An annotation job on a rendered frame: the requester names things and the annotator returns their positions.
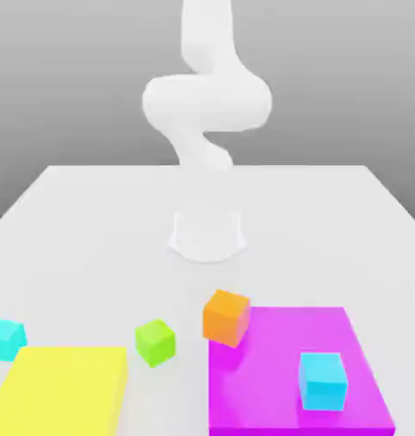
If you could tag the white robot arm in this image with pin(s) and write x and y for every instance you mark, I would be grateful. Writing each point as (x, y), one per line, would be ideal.
(207, 102)

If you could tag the small orange cube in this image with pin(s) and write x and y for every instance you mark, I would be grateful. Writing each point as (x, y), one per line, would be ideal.
(224, 318)

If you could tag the small green cube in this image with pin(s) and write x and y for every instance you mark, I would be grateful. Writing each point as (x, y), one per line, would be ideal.
(156, 342)

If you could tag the small sky blue cube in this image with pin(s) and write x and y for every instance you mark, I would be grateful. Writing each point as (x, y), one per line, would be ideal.
(323, 381)

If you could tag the small turquoise cube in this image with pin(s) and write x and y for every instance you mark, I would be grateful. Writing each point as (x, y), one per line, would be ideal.
(4, 339)

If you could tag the large magenta box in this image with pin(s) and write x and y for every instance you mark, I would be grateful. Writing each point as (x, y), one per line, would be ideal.
(278, 374)

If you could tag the large yellow box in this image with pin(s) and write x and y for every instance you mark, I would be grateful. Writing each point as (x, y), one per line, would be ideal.
(64, 391)

